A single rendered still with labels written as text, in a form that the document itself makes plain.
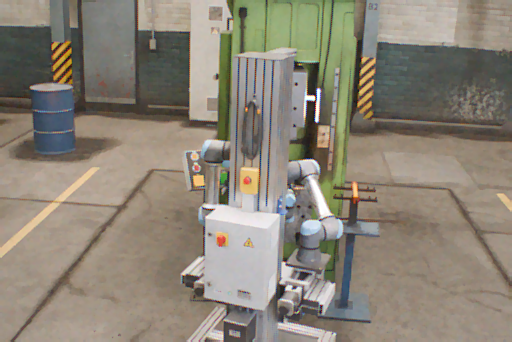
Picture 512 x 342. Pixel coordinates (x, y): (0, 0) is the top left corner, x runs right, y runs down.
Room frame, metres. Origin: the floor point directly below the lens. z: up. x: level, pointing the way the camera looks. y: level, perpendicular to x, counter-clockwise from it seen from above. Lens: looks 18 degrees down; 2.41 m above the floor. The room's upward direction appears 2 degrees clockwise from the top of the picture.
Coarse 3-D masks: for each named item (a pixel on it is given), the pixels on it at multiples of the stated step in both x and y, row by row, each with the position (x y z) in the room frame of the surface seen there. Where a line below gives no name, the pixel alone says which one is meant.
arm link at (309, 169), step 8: (304, 160) 3.61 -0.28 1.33; (312, 160) 3.63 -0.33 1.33; (304, 168) 3.55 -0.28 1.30; (312, 168) 3.57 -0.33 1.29; (304, 176) 3.54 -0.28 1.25; (312, 176) 3.53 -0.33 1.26; (304, 184) 3.55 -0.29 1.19; (312, 184) 3.50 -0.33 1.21; (312, 192) 3.47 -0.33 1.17; (320, 192) 3.48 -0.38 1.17; (312, 200) 3.45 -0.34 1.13; (320, 200) 3.43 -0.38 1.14; (320, 208) 3.40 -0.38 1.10; (320, 216) 3.37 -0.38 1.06; (328, 216) 3.35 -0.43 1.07; (328, 224) 3.31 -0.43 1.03; (336, 224) 3.33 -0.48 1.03; (328, 232) 3.27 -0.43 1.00; (336, 232) 3.30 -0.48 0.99
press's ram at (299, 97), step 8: (296, 72) 4.36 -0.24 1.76; (304, 72) 4.38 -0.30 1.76; (296, 80) 4.33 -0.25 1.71; (304, 80) 4.34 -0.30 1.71; (296, 88) 4.33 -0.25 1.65; (304, 88) 4.34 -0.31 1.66; (296, 96) 4.33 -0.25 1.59; (304, 96) 4.34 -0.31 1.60; (312, 96) 4.53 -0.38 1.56; (296, 104) 4.33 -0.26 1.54; (304, 104) 4.34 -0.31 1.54; (296, 112) 4.33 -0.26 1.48; (304, 112) 4.34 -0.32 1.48; (296, 120) 4.34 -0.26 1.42; (304, 120) 4.34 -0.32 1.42
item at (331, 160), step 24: (336, 0) 4.48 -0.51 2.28; (336, 24) 4.48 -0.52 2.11; (336, 48) 4.48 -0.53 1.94; (336, 72) 4.49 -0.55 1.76; (336, 96) 4.49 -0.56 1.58; (312, 120) 4.70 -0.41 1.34; (336, 120) 4.49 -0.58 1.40; (312, 144) 4.60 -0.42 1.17; (336, 144) 4.49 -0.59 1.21; (336, 168) 4.49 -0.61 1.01; (336, 192) 4.49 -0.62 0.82; (312, 216) 4.48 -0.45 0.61; (336, 240) 4.49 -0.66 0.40
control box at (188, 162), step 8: (184, 152) 4.14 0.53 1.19; (192, 152) 4.16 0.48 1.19; (200, 152) 4.19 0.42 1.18; (184, 160) 4.14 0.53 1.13; (192, 160) 4.13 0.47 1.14; (200, 160) 4.16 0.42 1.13; (184, 168) 4.14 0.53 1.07; (192, 168) 4.10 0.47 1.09; (200, 168) 4.12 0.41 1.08; (224, 168) 4.20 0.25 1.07; (192, 176) 4.07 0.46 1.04; (192, 184) 4.04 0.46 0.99
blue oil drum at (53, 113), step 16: (32, 96) 7.92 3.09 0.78; (48, 96) 7.83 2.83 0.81; (64, 96) 7.94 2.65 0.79; (32, 112) 7.97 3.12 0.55; (48, 112) 7.82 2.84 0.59; (64, 112) 7.93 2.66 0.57; (48, 128) 7.83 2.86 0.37; (64, 128) 7.92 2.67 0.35; (48, 144) 7.83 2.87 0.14; (64, 144) 7.91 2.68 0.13
